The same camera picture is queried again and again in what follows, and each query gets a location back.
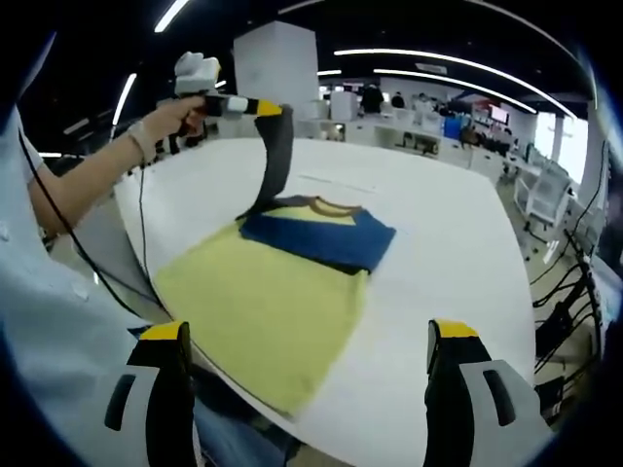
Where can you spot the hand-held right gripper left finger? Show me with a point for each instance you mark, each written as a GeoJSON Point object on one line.
{"type": "Point", "coordinates": [146, 399]}

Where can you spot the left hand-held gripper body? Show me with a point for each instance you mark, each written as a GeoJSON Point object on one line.
{"type": "Point", "coordinates": [197, 73]}

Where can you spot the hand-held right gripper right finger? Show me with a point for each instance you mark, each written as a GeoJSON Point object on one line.
{"type": "Point", "coordinates": [467, 399]}

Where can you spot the yellow black blue garment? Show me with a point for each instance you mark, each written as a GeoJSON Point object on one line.
{"type": "Point", "coordinates": [263, 301]}

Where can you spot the person's left hand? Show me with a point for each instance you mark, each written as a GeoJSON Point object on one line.
{"type": "Point", "coordinates": [170, 119]}

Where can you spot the wide white pillar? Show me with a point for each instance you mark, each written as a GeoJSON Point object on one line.
{"type": "Point", "coordinates": [277, 68]}

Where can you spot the short ceiling light strip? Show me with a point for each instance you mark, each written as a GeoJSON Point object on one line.
{"type": "Point", "coordinates": [170, 14]}
{"type": "Point", "coordinates": [124, 97]}

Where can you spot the beige wristband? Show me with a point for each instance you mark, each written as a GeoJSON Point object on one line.
{"type": "Point", "coordinates": [138, 142]}

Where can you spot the person's blue trousers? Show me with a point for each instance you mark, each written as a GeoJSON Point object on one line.
{"type": "Point", "coordinates": [233, 438]}

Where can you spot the person's white shirt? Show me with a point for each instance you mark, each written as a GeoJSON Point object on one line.
{"type": "Point", "coordinates": [48, 316]}

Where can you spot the white cabinet row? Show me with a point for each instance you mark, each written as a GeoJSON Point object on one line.
{"type": "Point", "coordinates": [404, 136]}

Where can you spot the blue storage bin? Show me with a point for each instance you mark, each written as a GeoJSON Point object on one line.
{"type": "Point", "coordinates": [451, 128]}

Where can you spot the shorter ceiling light strip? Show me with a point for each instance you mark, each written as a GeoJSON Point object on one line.
{"type": "Point", "coordinates": [452, 82]}

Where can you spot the long ceiling light strip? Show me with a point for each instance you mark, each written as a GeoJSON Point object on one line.
{"type": "Point", "coordinates": [452, 61]}

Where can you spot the red screen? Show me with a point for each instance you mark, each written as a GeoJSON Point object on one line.
{"type": "Point", "coordinates": [500, 115]}

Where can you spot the narrow white pillar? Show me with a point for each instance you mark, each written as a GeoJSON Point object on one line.
{"type": "Point", "coordinates": [596, 155]}

